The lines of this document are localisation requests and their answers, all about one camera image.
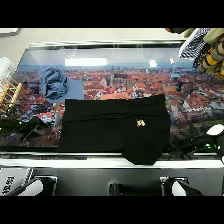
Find silver frame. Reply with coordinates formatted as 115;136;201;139
0;151;224;197

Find yellow striped garment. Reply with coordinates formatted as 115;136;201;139
194;35;224;80

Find blue garment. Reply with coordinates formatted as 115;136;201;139
39;66;85;103

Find olive garment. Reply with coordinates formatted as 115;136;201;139
202;27;224;45

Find black pants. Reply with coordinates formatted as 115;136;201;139
57;93;172;166

